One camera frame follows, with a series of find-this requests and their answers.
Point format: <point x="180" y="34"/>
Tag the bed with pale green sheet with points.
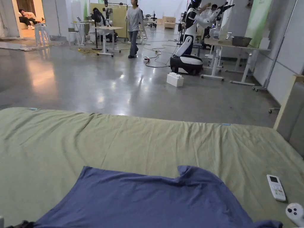
<point x="147" y="142"/>

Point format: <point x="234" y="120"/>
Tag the white remote control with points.
<point x="276" y="187"/>

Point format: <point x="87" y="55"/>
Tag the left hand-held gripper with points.
<point x="1" y="222"/>

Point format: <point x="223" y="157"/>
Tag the stack of white stools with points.
<point x="42" y="33"/>

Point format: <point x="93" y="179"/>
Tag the wooden cabinet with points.
<point x="169" y="22"/>

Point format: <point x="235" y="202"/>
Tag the white plastic block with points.
<point x="175" y="80"/>

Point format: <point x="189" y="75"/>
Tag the white humanoid robot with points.
<point x="187" y="59"/>

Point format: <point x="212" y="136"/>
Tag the white power strip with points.
<point x="146" y="58"/>

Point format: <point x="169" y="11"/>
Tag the dark blue shirt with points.
<point x="147" y="201"/>

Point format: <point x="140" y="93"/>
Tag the long white desk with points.
<point x="237" y="46"/>

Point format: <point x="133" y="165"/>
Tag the white hand controller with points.
<point x="295" y="213"/>

